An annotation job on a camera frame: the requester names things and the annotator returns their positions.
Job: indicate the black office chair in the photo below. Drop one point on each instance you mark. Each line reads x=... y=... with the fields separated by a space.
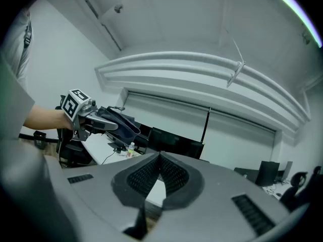
x=73 y=150
x=297 y=188

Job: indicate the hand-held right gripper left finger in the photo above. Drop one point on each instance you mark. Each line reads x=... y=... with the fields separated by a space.
x=96 y=198

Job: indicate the white pipe hanger bracket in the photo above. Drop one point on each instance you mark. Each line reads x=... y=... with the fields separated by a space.
x=236 y=73

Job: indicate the small black box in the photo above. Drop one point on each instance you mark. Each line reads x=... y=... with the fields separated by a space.
x=40 y=140

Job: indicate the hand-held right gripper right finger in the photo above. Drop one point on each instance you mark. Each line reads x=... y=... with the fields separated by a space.
x=222 y=185

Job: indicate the person's grey T-shirt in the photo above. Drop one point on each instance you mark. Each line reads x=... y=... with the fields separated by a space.
x=15 y=97

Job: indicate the large black monitor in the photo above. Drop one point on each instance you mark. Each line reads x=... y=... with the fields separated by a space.
x=143 y=137

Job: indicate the person's left forearm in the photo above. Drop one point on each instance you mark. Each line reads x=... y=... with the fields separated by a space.
x=43 y=120

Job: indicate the curved black monitor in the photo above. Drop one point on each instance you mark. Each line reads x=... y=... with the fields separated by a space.
x=176 y=142

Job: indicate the blue knitted cloth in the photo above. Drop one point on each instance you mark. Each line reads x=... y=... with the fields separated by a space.
x=126 y=128

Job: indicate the black power adapter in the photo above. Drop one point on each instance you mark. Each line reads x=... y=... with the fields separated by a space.
x=118 y=150

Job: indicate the white roller blind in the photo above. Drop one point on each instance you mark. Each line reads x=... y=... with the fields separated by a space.
x=239 y=140

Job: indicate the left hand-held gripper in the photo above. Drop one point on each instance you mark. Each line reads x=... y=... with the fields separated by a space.
x=75 y=105

